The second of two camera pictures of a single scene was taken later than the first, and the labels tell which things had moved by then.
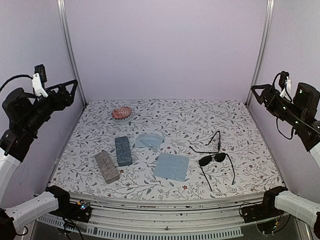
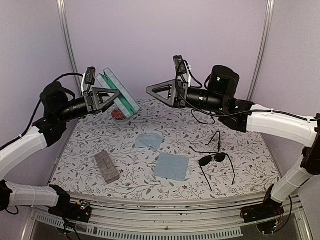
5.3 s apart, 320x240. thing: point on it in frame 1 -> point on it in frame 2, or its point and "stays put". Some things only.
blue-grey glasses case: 123,151 -> 122,101
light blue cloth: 172,166 stays put
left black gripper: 68,98 -> 99,103
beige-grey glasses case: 107,167 stays put
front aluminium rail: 119,219 stays put
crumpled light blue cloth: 151,140 stays put
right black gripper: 269,89 -> 181,86
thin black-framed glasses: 206,144 stays put
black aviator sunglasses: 218,157 stays put
